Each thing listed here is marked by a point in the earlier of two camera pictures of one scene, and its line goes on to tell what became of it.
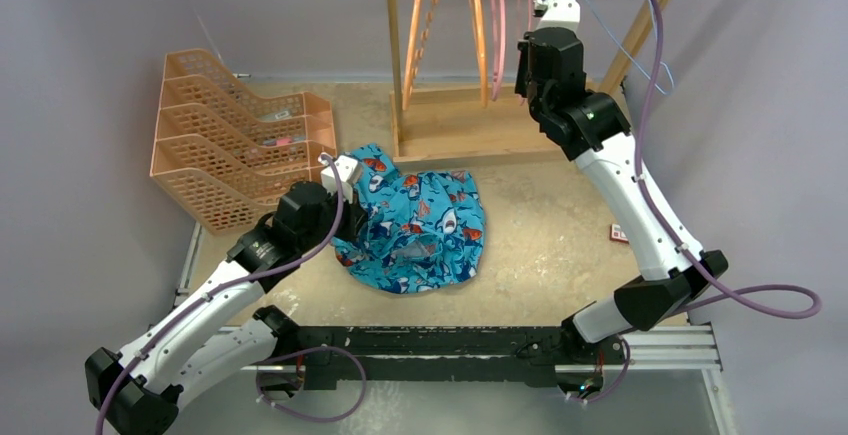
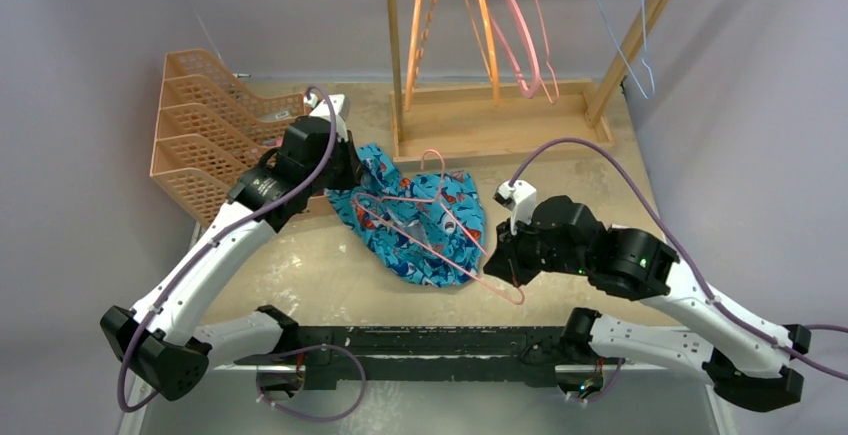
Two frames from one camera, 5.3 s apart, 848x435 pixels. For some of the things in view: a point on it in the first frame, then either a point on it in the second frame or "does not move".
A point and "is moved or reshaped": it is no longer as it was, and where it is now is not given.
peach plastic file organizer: [226, 154] does not move
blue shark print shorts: [424, 230] is moved or reshaped
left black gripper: [355, 215] → [352, 176]
